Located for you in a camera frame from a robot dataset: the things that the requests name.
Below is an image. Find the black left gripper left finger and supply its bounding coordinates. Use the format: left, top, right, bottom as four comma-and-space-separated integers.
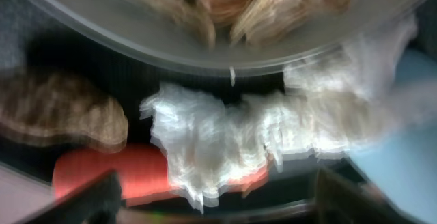
19, 171, 122, 224

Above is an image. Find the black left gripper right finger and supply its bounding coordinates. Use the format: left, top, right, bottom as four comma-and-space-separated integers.
315, 168, 419, 224

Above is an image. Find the orange carrot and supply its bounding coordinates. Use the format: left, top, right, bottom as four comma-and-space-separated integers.
53, 144, 268, 210

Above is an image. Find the light blue cup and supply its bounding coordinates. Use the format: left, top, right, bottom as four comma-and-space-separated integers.
344, 48, 437, 224

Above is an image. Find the ginger root piece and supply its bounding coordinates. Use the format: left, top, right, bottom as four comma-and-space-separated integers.
1, 68, 128, 153

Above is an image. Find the white tissue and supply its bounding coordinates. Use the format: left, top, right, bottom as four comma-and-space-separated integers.
139, 14, 417, 210

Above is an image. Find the grey plate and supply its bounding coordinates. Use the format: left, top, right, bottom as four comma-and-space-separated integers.
30, 0, 423, 76

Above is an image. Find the rice and peanut food waste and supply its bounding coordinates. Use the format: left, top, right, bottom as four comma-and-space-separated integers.
137, 0, 350, 48

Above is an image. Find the round black tray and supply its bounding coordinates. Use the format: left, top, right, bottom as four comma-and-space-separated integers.
0, 0, 437, 224

